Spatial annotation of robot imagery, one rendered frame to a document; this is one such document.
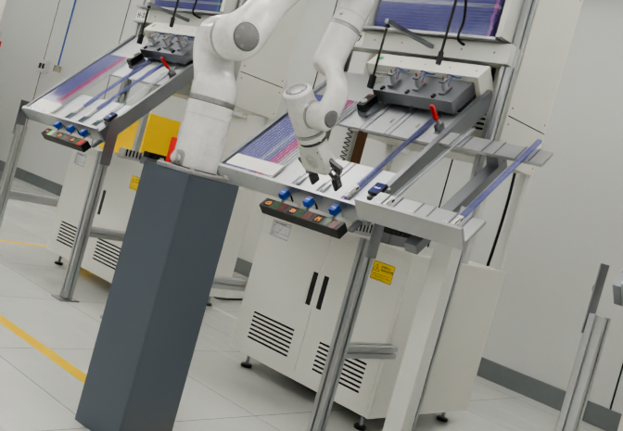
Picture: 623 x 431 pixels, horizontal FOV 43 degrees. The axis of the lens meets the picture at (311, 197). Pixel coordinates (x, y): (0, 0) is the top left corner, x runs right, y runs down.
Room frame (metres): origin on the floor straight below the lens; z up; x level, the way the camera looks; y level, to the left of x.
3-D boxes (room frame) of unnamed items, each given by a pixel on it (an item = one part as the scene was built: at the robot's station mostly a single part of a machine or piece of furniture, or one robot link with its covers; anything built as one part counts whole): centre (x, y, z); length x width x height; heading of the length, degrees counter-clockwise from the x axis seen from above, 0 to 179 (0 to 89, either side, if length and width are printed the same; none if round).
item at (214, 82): (2.06, 0.33, 1.00); 0.19 x 0.12 x 0.24; 31
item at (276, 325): (3.00, -0.32, 0.31); 0.70 x 0.65 x 0.62; 48
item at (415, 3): (2.87, -0.29, 1.52); 0.51 x 0.13 x 0.27; 48
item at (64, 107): (3.82, 0.87, 0.66); 1.01 x 0.73 x 1.31; 138
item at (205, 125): (2.03, 0.31, 0.79); 0.19 x 0.19 x 0.18
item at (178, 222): (2.03, 0.31, 0.35); 0.18 x 0.18 x 0.70; 51
